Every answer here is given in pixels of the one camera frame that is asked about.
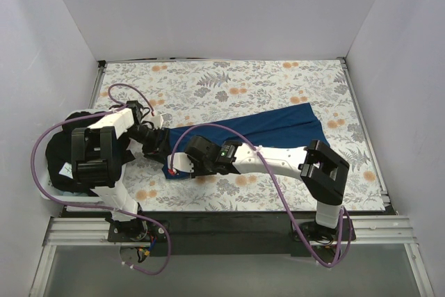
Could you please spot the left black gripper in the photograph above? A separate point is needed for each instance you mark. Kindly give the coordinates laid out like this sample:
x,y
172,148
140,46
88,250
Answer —
x,y
161,143

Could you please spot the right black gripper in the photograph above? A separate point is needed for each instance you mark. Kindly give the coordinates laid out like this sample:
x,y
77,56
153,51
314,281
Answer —
x,y
194,166

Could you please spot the blue t shirt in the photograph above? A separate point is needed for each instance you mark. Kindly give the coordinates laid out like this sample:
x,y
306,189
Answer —
x,y
289,127

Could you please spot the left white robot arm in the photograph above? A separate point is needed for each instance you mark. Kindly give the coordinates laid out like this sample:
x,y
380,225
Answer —
x,y
99,154

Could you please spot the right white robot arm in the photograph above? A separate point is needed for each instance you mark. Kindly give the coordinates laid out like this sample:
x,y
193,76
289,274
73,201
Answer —
x,y
319,167

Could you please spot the floral table cloth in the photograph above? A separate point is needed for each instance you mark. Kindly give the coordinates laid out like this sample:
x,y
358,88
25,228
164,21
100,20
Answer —
x,y
196,92

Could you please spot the white paper label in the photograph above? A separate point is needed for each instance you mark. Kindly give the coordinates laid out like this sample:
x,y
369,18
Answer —
x,y
66,170

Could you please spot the black t shirt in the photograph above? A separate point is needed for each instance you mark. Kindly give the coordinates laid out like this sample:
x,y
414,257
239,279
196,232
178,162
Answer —
x,y
58,152

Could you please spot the white plastic basket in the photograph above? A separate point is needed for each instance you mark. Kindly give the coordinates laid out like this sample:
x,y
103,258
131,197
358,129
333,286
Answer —
x,y
39,164

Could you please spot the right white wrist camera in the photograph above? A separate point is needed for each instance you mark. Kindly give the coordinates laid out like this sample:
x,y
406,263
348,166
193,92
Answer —
x,y
179,162

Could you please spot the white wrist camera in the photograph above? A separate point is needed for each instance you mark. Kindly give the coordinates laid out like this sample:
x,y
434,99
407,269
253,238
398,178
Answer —
x,y
179,162
160,121

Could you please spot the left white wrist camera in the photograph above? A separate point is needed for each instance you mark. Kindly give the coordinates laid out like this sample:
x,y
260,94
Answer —
x,y
160,121

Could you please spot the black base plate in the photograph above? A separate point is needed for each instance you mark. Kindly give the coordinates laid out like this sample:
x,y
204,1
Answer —
x,y
237,233

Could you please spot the aluminium frame rail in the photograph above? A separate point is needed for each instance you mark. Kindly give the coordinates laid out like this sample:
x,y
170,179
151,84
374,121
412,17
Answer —
x,y
94,232

